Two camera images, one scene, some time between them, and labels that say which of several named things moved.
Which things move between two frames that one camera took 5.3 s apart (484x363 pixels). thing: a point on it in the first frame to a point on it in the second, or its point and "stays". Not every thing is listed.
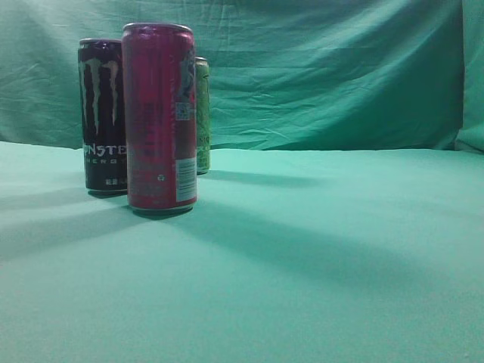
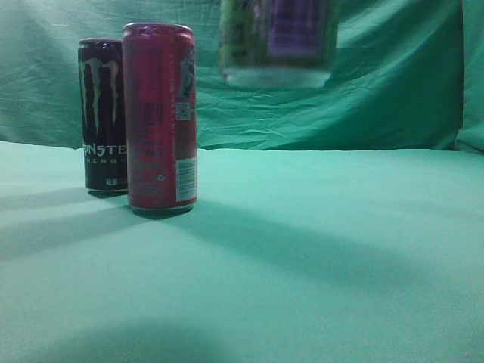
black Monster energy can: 100,63 stays
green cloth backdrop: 283,74 stays
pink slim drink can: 161,112 stays
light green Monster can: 203,125 to 277,43
